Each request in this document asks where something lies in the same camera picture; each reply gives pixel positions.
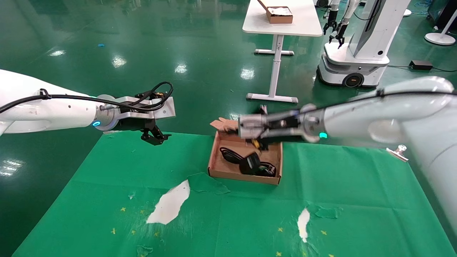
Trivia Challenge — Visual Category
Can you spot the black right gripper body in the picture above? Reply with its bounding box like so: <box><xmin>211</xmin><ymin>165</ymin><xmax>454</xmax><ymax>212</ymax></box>
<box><xmin>261</xmin><ymin>118</ymin><xmax>305</xmax><ymax>143</ymax></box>

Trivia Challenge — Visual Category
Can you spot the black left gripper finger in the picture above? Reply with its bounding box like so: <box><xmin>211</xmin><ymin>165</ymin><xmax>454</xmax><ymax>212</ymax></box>
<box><xmin>140</xmin><ymin>128</ymin><xmax>158</xmax><ymax>146</ymax></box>
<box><xmin>152</xmin><ymin>126</ymin><xmax>172</xmax><ymax>142</ymax></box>

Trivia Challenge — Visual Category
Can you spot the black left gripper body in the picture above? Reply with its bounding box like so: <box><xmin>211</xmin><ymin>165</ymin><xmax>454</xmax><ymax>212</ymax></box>
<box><xmin>120</xmin><ymin>118</ymin><xmax>157</xmax><ymax>132</ymax></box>

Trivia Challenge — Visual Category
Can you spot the open brown cardboard box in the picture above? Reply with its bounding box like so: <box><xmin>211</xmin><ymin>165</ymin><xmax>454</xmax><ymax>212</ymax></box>
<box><xmin>208</xmin><ymin>118</ymin><xmax>283</xmax><ymax>185</ymax></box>

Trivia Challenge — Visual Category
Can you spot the small cardboard box with contents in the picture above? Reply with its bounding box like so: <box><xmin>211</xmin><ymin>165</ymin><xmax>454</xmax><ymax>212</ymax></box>
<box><xmin>257</xmin><ymin>0</ymin><xmax>294</xmax><ymax>24</ymax></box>

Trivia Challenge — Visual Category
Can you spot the black equipment box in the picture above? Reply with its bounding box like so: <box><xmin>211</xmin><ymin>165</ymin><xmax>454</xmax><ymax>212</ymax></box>
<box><xmin>428</xmin><ymin>0</ymin><xmax>457</xmax><ymax>31</ymax></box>

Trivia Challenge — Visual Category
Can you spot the green table cloth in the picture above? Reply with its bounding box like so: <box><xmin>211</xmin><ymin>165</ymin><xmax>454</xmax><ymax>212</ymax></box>
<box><xmin>12</xmin><ymin>128</ymin><xmax>456</xmax><ymax>257</ymax></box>

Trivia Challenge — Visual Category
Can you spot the white standing table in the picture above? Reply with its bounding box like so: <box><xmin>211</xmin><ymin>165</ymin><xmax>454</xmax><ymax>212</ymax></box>
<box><xmin>243</xmin><ymin>0</ymin><xmax>324</xmax><ymax>104</ymax></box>

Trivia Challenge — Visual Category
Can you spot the white wheeled robot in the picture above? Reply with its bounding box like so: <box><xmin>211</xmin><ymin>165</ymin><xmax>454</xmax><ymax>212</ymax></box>
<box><xmin>317</xmin><ymin>0</ymin><xmax>412</xmax><ymax>88</ymax></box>

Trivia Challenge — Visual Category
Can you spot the white floor stand base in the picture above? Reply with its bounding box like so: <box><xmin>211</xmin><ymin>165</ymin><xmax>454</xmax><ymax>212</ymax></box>
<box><xmin>425</xmin><ymin>11</ymin><xmax>457</xmax><ymax>46</ymax></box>

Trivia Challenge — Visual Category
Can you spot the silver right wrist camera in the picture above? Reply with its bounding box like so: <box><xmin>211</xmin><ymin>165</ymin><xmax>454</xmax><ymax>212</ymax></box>
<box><xmin>238</xmin><ymin>105</ymin><xmax>300</xmax><ymax>139</ymax></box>

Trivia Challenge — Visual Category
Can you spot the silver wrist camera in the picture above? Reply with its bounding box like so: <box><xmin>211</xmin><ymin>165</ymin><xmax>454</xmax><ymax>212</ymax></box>
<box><xmin>114</xmin><ymin>96</ymin><xmax>176</xmax><ymax>120</ymax></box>
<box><xmin>238</xmin><ymin>105</ymin><xmax>300</xmax><ymax>139</ymax></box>

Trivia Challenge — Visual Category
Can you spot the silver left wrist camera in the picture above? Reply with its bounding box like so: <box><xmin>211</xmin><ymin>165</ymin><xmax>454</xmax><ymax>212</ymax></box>
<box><xmin>114</xmin><ymin>96</ymin><xmax>176</xmax><ymax>120</ymax></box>

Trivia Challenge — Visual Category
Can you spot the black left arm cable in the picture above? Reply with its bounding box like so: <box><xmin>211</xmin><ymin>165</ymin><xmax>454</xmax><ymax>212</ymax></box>
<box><xmin>0</xmin><ymin>81</ymin><xmax>175</xmax><ymax>114</ymax></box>

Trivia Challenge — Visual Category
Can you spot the black power adapter with cord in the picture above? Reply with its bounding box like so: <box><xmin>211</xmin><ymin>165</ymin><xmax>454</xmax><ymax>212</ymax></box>
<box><xmin>387</xmin><ymin>60</ymin><xmax>457</xmax><ymax>73</ymax></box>

